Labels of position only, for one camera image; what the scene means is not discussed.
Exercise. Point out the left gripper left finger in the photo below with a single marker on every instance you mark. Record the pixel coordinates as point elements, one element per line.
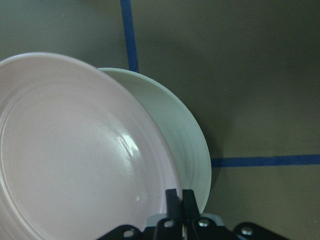
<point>170,227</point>

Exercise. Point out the cream white plate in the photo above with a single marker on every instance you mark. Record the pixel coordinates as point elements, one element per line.
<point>179,127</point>

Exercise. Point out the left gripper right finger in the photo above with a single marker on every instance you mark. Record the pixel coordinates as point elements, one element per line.
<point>199,226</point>

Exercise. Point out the pink plate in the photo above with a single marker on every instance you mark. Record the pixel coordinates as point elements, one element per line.
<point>79,155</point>

